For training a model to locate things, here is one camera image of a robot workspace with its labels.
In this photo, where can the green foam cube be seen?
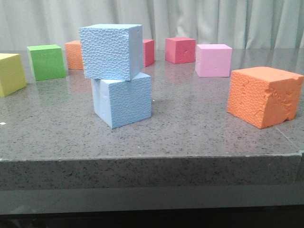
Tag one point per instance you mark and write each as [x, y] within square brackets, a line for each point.
[46, 62]

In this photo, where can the white pleated curtain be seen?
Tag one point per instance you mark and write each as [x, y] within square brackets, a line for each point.
[237, 23]

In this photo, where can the large damaged orange foam cube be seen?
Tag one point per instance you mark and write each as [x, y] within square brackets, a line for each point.
[264, 96]

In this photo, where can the pink foam cube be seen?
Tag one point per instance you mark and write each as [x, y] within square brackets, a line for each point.
[213, 60]

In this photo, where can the rear orange foam cube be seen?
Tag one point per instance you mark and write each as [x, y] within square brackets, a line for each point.
[74, 55]

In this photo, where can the textured red foam cube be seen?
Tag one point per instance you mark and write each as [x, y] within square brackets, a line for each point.
[148, 52]

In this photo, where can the smooth red foam cube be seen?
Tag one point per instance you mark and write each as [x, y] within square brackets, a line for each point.
[179, 50]

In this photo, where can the light blue foam cube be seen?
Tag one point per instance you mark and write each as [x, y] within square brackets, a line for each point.
[112, 51]
[119, 103]

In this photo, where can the yellow foam cube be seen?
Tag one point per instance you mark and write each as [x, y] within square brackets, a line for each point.
[12, 76]

